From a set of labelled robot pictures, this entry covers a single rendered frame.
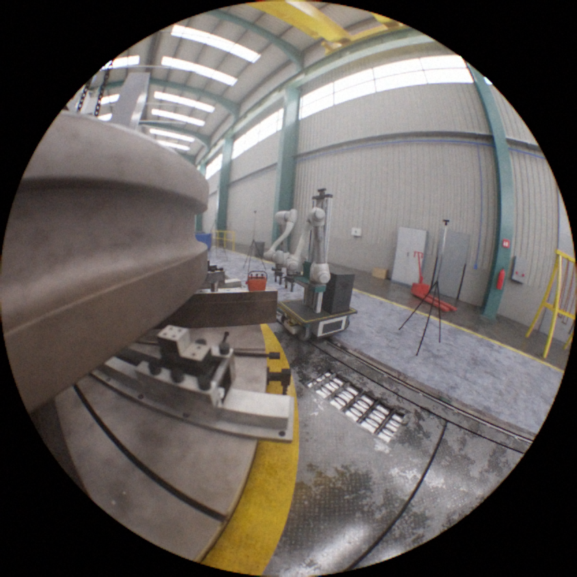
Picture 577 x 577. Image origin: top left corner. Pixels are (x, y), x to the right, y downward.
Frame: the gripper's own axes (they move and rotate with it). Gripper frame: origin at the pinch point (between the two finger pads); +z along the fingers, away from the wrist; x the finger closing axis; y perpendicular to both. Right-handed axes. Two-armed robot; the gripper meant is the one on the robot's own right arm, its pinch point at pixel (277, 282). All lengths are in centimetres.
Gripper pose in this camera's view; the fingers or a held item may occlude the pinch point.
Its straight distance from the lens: 238.7
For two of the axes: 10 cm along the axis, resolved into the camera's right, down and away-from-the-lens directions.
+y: 8.8, -0.8, 4.7
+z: -0.7, 9.5, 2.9
